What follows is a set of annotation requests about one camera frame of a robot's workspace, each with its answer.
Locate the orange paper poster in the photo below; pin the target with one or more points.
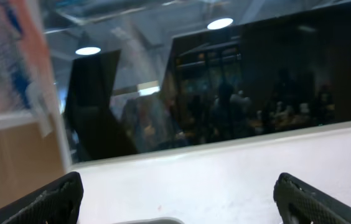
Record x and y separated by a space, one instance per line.
27 92

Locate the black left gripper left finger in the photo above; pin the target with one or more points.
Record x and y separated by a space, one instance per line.
57 202

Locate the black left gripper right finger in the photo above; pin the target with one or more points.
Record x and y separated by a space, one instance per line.
299 202

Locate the dark glass window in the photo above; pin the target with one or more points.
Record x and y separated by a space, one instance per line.
135 77

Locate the grey plastic shopping basket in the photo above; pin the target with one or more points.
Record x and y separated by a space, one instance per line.
162 220

